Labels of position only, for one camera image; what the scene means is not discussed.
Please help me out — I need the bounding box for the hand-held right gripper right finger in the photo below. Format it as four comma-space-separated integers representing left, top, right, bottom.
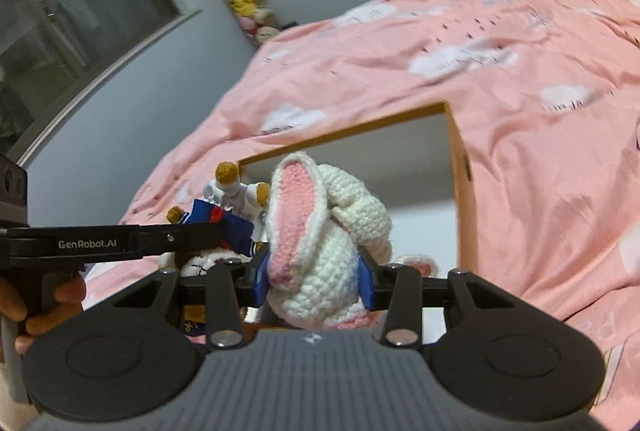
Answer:
357, 247, 543, 352

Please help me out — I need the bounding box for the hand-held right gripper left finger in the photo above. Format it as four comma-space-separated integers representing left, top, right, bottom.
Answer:
85, 251, 273, 352

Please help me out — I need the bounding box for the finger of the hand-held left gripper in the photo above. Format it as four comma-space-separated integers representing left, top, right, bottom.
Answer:
140, 222, 226, 258

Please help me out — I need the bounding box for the white pink crochet bunny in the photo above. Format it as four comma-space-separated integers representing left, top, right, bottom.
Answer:
260, 152, 440, 331

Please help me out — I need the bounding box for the toy figure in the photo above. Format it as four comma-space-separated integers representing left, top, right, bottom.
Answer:
166, 161, 273, 257

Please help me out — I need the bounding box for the orange cardboard box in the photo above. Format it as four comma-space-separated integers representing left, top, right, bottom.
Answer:
237, 101, 477, 282

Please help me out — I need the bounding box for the person's left hand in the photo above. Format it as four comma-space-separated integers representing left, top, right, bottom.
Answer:
0, 277, 87, 354

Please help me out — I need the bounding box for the white stitched plush toy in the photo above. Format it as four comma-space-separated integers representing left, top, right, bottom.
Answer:
180, 248, 246, 279

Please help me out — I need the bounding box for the pink printed blanket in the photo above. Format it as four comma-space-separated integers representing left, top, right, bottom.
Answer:
82, 0, 640, 417

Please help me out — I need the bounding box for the window with grey frame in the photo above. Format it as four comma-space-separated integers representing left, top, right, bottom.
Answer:
0, 0, 201, 162

